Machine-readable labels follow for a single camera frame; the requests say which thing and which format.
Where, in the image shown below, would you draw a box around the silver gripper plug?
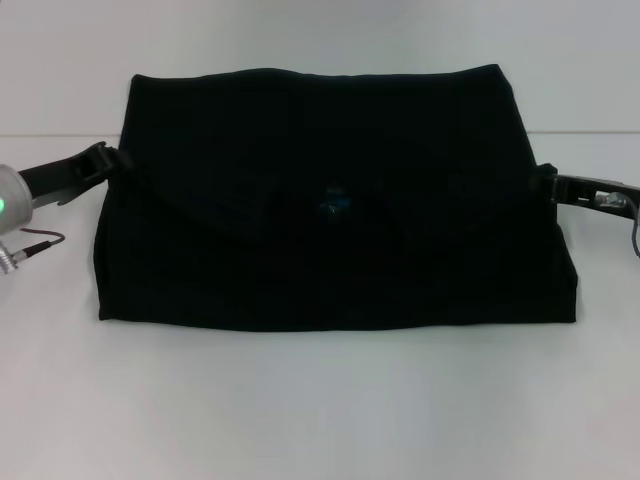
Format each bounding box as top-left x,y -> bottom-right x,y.
597,191 -> 630,210
0,239 -> 19,275

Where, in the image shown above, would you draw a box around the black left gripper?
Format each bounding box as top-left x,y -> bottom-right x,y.
17,141 -> 134,207

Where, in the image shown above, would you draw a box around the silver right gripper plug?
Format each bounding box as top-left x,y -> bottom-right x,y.
597,191 -> 630,210

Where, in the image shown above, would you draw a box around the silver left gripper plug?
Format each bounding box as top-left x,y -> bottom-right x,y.
0,239 -> 19,275

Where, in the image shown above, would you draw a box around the grey left gripper cable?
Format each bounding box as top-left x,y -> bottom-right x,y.
12,227 -> 67,256

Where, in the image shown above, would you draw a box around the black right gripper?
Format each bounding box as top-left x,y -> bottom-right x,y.
529,163 -> 640,216

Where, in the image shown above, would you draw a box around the black shirt with FREE print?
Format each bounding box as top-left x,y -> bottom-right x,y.
97,63 -> 581,337

